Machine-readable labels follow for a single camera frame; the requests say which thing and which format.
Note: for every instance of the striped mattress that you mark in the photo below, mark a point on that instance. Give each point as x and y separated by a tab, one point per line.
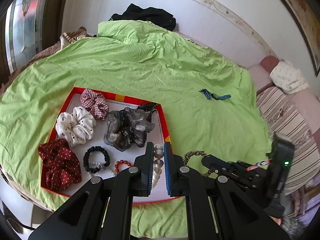
295	130

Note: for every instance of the black scrunchie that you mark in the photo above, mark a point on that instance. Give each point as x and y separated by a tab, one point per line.
87	160

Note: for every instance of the window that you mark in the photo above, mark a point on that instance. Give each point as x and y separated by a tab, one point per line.
22	30

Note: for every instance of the white printed pillow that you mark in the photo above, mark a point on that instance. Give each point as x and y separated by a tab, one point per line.
287	77

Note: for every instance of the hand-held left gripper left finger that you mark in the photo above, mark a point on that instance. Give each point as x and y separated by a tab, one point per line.
150	170

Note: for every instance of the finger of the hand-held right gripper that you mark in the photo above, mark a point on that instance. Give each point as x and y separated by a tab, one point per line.
217	164

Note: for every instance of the black cloth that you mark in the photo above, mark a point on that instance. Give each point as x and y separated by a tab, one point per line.
147	15

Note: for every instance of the green bed sheet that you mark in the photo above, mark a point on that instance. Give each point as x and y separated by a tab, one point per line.
162	67

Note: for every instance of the pink bolster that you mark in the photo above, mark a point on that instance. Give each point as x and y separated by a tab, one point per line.
268	63

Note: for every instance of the brown blanket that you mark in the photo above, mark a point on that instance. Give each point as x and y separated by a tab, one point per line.
72	36

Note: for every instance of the blue striped hair bow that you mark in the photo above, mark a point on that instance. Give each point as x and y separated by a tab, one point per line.
222	97

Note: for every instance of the red polka dot scrunchie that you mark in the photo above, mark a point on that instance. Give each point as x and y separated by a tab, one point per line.
60	165

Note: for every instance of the wooden frame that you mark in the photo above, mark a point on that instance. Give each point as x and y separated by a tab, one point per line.
305	17

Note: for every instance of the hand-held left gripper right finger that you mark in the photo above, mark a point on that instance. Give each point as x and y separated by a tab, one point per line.
168	170

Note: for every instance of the white dotted scrunchie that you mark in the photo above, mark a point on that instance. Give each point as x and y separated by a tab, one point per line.
82	127

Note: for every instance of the red plaid scrunchie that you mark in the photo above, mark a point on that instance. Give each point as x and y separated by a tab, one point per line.
96	105

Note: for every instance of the grey sheer scrunchie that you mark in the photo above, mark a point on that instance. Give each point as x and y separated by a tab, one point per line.
125	130

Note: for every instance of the red cardboard box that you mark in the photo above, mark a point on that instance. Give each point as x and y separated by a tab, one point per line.
113	108

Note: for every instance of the black claw hair clip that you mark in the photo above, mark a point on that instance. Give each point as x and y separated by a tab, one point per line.
151	108

